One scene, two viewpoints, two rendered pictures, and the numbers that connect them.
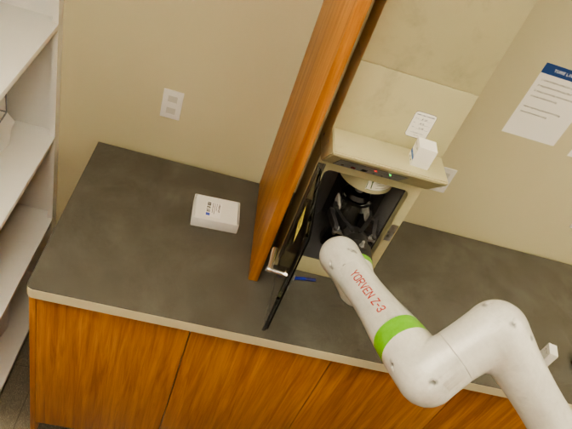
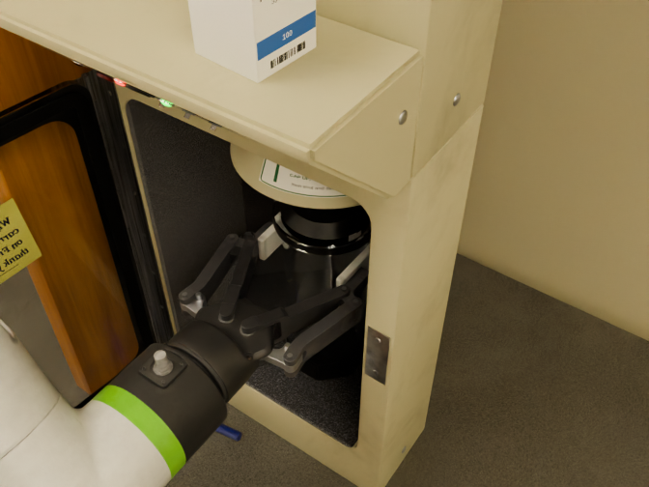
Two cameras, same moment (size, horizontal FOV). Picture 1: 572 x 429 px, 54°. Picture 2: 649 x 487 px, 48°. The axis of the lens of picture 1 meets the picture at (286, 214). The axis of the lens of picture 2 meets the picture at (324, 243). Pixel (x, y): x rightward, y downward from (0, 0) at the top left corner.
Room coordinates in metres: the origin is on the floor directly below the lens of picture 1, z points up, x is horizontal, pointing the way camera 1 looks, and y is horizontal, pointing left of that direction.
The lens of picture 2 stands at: (1.08, -0.58, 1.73)
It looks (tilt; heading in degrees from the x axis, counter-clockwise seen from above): 45 degrees down; 47
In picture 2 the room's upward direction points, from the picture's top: straight up
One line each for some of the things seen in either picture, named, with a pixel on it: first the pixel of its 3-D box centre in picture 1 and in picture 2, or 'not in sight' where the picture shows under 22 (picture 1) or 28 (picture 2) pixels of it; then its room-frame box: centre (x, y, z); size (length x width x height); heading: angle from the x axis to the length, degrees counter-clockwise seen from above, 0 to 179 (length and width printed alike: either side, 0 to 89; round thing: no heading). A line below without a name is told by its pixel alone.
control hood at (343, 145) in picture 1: (382, 168); (168, 81); (1.29, -0.19, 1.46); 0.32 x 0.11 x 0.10; 103
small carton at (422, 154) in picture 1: (422, 153); (252, 1); (1.31, -0.27, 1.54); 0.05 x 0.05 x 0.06; 8
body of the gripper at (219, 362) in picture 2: (354, 238); (225, 343); (1.29, -0.22, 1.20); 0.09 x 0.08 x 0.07; 13
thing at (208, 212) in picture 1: (215, 213); not in sight; (1.41, 0.22, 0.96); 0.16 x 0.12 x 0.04; 106
